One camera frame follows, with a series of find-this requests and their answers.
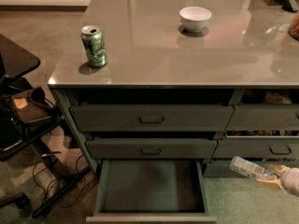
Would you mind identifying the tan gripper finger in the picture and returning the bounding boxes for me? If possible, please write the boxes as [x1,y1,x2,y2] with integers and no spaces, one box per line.
[265,164,290,175]
[256,175,283,190]

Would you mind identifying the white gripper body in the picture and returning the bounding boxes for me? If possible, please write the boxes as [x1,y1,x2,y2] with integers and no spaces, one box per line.
[281,168,299,197]

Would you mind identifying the blue plastic bottle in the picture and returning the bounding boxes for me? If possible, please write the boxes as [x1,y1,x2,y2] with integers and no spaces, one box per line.
[230,156,274,178]

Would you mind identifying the bottom right grey drawer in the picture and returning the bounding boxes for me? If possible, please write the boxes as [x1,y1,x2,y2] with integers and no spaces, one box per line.
[203,161,299,178]

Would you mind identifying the grey drawer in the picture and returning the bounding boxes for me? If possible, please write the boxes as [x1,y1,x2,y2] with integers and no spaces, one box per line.
[70,105,234,132]
[203,161,299,178]
[213,138,299,159]
[86,138,217,159]
[226,105,299,131]

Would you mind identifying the middle right grey drawer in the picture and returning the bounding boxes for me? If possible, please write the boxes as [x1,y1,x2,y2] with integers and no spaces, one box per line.
[213,138,299,159]

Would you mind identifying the top right grey drawer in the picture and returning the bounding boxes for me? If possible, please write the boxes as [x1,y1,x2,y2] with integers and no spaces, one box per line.
[226,105,299,131]

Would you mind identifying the brown object at counter edge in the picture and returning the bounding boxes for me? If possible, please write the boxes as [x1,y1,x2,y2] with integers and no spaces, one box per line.
[288,13,299,40]

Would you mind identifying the open bottom left drawer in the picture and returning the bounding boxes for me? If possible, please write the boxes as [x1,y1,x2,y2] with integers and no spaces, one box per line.
[86,160,217,224]

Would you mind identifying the middle left grey drawer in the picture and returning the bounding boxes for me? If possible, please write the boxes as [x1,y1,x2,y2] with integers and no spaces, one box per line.
[86,138,217,159]

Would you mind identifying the top left grey drawer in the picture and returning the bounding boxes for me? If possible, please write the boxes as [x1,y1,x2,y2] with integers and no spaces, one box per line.
[70,105,234,132]

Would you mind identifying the white ceramic bowl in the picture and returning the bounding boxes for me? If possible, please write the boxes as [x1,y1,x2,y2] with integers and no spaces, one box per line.
[179,7,211,33]

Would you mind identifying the green soda can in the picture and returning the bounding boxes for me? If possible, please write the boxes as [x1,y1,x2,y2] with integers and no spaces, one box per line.
[81,25,107,67]

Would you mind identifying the brown box with label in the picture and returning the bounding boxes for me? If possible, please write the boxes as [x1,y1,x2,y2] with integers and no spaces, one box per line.
[10,87,55,125]

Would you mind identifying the black side table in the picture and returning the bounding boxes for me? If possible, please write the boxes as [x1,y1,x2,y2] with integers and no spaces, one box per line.
[0,35,40,78]

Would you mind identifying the black floor cables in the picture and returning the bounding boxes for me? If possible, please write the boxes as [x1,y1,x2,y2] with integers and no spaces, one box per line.
[26,140,92,210]

